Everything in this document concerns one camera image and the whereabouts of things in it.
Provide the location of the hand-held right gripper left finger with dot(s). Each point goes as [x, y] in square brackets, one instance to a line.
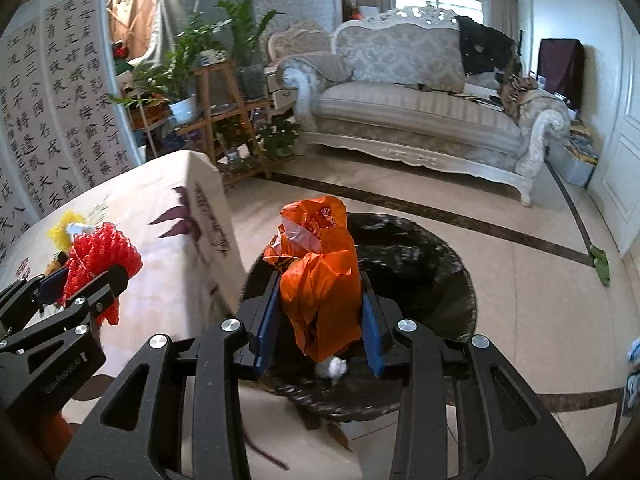
[262, 332]

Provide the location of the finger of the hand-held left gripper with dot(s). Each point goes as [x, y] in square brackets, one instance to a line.
[107, 285]
[50, 284]

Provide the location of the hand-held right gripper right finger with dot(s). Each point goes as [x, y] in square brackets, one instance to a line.
[372, 335]

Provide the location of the red foam net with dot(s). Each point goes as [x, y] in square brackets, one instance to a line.
[105, 250]

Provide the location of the yellow foam net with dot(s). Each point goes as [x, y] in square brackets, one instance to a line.
[60, 235]

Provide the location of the orange plastic bag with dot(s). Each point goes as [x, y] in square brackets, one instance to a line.
[320, 280]

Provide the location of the bin with black bag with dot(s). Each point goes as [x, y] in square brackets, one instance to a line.
[425, 270]

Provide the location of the floral printed tablecloth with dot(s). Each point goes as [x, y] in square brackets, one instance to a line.
[150, 195]

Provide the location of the metal shelf rack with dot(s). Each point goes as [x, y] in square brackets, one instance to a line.
[145, 120]

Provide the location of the plant in white pot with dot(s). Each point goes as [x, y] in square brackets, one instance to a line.
[182, 109]

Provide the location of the small leafy floor plant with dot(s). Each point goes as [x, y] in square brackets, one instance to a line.
[277, 137]

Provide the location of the calligraphy folding screen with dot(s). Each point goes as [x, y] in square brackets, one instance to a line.
[60, 85]

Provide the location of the wooden plant stand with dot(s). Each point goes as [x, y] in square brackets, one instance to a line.
[215, 90]

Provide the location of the ornate white carved sofa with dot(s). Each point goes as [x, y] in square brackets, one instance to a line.
[400, 110]

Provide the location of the tall plant in dark pot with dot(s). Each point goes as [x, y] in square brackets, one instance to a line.
[250, 80]

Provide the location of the blue and white ceramic pot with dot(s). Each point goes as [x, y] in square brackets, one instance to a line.
[214, 58]

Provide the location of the light blue cloth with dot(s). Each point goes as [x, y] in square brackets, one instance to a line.
[634, 365]

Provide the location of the grey storage box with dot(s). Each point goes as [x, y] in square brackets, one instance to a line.
[572, 160]

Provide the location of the tiger print cloth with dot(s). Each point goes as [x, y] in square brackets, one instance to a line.
[520, 92]

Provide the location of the ornate white carved armchair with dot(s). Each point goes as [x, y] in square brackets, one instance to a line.
[300, 40]

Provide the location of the white door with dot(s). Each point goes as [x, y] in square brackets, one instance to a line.
[617, 150]

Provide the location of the black jacket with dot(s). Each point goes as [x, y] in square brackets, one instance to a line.
[482, 45]

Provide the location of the dark cloth-covered furniture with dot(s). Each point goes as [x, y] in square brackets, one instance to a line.
[560, 70]

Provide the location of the window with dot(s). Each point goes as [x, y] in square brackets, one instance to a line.
[435, 5]

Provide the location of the beige curtain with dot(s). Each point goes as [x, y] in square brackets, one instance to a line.
[500, 15]

